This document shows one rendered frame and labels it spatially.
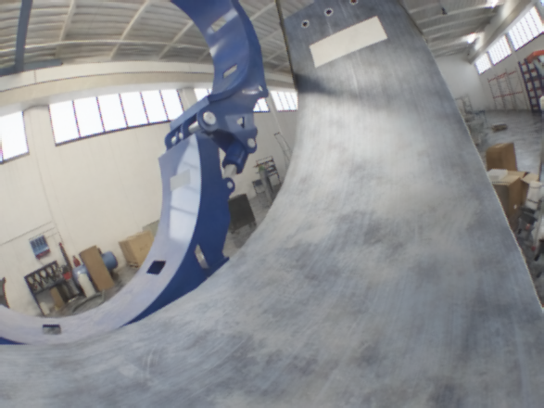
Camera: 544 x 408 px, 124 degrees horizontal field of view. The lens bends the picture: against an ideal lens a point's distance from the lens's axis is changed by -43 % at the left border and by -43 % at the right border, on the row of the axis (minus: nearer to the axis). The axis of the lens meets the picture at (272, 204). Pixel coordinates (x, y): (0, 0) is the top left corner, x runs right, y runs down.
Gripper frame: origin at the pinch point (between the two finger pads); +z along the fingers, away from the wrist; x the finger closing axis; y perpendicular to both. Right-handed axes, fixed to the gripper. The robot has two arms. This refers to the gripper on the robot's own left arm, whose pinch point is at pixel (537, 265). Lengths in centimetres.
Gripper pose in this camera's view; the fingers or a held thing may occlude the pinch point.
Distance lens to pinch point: 155.5
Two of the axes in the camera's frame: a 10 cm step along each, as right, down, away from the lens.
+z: 1.1, 8.4, 5.3
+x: -6.6, 4.6, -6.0
